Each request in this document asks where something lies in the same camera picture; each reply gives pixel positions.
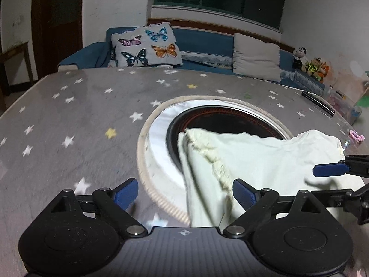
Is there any pale green white t-shirt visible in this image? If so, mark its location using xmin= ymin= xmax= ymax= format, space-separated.
xmin=178 ymin=128 xmax=364 ymax=229

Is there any pink hair scrunchie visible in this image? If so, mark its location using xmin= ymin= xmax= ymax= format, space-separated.
xmin=349 ymin=130 xmax=365 ymax=143

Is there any round black induction cooktop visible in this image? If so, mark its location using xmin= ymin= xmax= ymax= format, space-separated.
xmin=136 ymin=96 xmax=293 ymax=225

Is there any clear plastic storage box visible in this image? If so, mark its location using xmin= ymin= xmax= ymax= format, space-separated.
xmin=324 ymin=86 xmax=361 ymax=125

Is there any black remote control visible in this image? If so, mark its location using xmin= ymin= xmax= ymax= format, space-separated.
xmin=301 ymin=91 xmax=335 ymax=117

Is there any grey star pattern tablecloth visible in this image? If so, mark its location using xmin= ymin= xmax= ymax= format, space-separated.
xmin=1 ymin=68 xmax=368 ymax=276

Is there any orange yellow plush toy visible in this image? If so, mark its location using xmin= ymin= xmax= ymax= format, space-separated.
xmin=301 ymin=57 xmax=330 ymax=83

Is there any black white panda plush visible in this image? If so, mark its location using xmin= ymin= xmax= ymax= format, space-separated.
xmin=292 ymin=46 xmax=308 ymax=69

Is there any plain beige pillow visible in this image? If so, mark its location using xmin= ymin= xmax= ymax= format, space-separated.
xmin=232 ymin=33 xmax=281 ymax=83

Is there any blue sofa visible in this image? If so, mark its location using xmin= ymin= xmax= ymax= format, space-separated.
xmin=57 ymin=26 xmax=324 ymax=96

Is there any butterfly print pillow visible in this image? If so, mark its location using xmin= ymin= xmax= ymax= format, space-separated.
xmin=110 ymin=22 xmax=183 ymax=68

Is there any dark wooden side table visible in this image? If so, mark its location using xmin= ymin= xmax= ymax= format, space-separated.
xmin=1 ymin=42 xmax=36 ymax=113

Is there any dark wooden door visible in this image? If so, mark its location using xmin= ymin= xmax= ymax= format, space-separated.
xmin=31 ymin=0 xmax=83 ymax=78

